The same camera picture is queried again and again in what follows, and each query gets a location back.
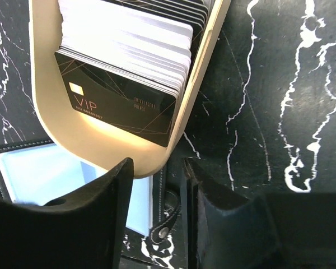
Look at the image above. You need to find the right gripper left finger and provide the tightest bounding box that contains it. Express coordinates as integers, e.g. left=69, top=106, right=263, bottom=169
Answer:
left=0, top=158, right=134, bottom=268

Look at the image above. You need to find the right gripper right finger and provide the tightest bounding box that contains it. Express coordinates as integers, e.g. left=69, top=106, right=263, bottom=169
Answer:
left=180, top=159, right=336, bottom=268

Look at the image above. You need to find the black VIP card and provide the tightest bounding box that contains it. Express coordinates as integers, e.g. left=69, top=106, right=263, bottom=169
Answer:
left=54, top=49, right=179, bottom=147

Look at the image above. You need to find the black leather card holder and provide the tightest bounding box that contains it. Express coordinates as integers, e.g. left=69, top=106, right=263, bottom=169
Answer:
left=0, top=139, right=185, bottom=266

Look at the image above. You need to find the beige oval card tray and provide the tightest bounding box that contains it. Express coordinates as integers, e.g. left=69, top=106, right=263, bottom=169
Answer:
left=29, top=1, right=230, bottom=178

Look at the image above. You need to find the stack of credit cards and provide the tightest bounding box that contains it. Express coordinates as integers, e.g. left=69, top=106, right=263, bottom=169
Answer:
left=57, top=0, right=213, bottom=98

